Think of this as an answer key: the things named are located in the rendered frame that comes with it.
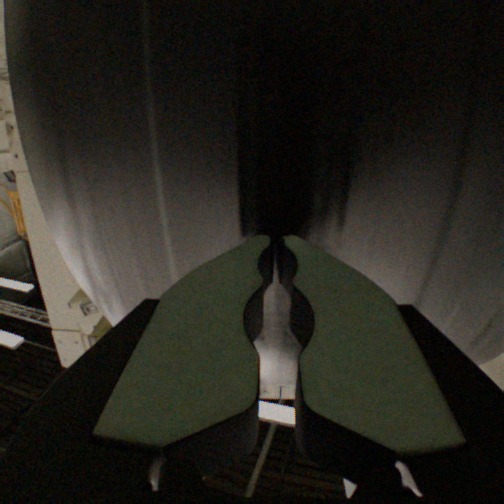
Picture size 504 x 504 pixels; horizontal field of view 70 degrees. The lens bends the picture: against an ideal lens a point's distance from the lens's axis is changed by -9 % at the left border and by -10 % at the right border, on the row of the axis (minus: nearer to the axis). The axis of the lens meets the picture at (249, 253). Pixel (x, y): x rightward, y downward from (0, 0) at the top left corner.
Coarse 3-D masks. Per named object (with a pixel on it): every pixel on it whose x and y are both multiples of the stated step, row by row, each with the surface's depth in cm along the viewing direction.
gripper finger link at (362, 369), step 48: (288, 240) 12; (288, 288) 12; (336, 288) 10; (336, 336) 8; (384, 336) 8; (336, 384) 7; (384, 384) 7; (432, 384) 7; (336, 432) 6; (384, 432) 6; (432, 432) 6
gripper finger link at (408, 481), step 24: (408, 312) 9; (432, 336) 8; (432, 360) 7; (456, 360) 7; (456, 384) 7; (480, 384) 7; (456, 408) 6; (480, 408) 6; (480, 432) 6; (432, 456) 6; (456, 456) 6; (480, 456) 6; (408, 480) 5; (432, 480) 5; (456, 480) 5; (480, 480) 5
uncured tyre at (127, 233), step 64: (64, 0) 11; (128, 0) 10; (192, 0) 10; (256, 0) 10; (320, 0) 10; (384, 0) 10; (448, 0) 10; (64, 64) 11; (128, 64) 11; (192, 64) 11; (256, 64) 11; (320, 64) 11; (384, 64) 11; (448, 64) 11; (64, 128) 13; (128, 128) 12; (192, 128) 12; (256, 128) 12; (320, 128) 12; (384, 128) 12; (448, 128) 11; (64, 192) 14; (128, 192) 13; (192, 192) 13; (256, 192) 13; (320, 192) 13; (384, 192) 13; (448, 192) 12; (64, 256) 20; (128, 256) 15; (192, 256) 15; (384, 256) 14; (448, 256) 14; (448, 320) 17
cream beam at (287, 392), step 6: (102, 318) 79; (102, 324) 77; (108, 324) 77; (96, 330) 75; (102, 330) 75; (108, 330) 75; (90, 336) 74; (96, 336) 74; (264, 390) 77; (270, 390) 77; (276, 390) 77; (282, 390) 77; (288, 390) 76; (294, 390) 76; (264, 396) 78; (270, 396) 78; (276, 396) 78; (282, 396) 78; (288, 396) 77; (294, 396) 77
